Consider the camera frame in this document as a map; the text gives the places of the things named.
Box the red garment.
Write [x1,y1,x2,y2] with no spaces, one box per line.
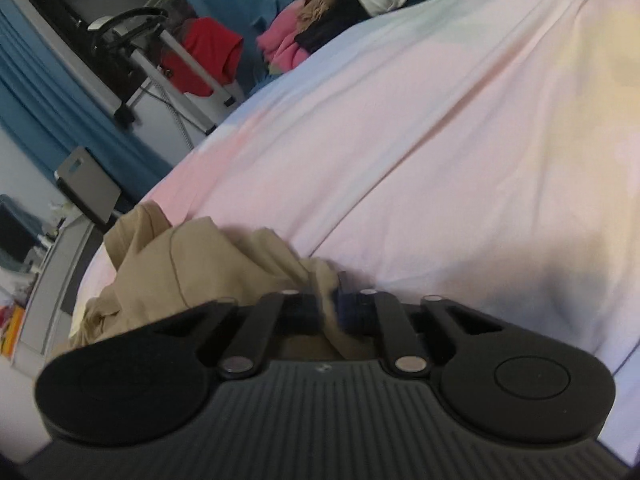
[162,16,244,97]

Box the dark garment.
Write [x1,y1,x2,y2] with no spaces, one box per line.
[295,0,373,53]

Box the tan printed shirt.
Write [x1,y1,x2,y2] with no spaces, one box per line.
[52,201,381,361]

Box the pink garment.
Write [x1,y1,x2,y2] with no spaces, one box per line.
[256,0,321,71]

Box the dark window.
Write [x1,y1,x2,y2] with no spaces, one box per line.
[0,0,171,116]

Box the bed with pastel duvet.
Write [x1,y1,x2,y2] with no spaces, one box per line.
[75,0,640,376]

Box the white vanity desk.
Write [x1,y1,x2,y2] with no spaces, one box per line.
[10,210,106,371]

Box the black and white chair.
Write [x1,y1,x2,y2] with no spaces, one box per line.
[54,146,123,233]

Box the wavy white-framed mirror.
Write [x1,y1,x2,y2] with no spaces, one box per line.
[0,195,46,266]

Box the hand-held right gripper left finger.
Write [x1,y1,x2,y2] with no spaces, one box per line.
[150,289,329,380]

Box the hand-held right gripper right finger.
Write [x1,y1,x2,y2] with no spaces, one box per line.
[336,287,505,380]

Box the grey braided hose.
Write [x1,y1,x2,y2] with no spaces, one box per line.
[155,80,196,151]

